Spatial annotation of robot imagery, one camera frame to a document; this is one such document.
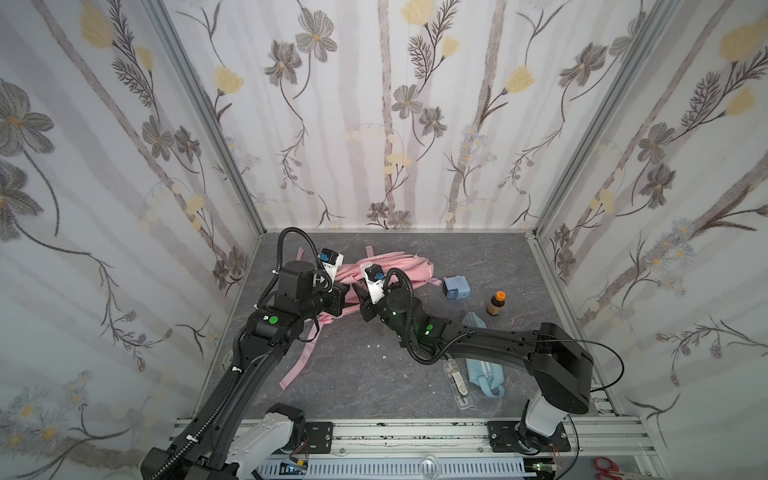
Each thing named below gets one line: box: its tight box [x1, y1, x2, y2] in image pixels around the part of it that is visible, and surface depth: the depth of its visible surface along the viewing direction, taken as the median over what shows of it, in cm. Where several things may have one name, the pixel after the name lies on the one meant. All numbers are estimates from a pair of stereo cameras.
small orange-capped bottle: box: [487, 290, 507, 316], surface depth 95 cm
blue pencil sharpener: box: [442, 275, 471, 300], surface depth 100 cm
